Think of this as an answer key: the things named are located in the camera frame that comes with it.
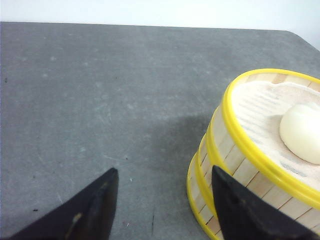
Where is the bamboo steamer basket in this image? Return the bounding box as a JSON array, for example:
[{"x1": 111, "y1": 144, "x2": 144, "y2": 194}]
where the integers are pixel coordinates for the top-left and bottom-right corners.
[
  {"x1": 186, "y1": 152, "x2": 224, "y2": 240},
  {"x1": 208, "y1": 68, "x2": 320, "y2": 211},
  {"x1": 194, "y1": 132, "x2": 320, "y2": 236}
]

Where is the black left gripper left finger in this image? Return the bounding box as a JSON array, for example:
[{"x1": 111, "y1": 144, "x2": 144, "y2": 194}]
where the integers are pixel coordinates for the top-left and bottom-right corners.
[{"x1": 9, "y1": 168, "x2": 118, "y2": 240}]

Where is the white liner under single bun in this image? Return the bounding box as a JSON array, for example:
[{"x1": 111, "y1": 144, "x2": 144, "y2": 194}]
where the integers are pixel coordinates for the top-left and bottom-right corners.
[{"x1": 231, "y1": 81, "x2": 320, "y2": 190}]

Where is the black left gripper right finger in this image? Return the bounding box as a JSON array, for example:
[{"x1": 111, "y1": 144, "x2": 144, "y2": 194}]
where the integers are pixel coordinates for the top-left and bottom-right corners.
[{"x1": 211, "y1": 165, "x2": 320, "y2": 240}]

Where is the single white bun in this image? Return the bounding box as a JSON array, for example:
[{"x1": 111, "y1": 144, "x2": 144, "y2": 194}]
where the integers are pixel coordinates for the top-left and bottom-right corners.
[{"x1": 279, "y1": 102, "x2": 320, "y2": 165}]

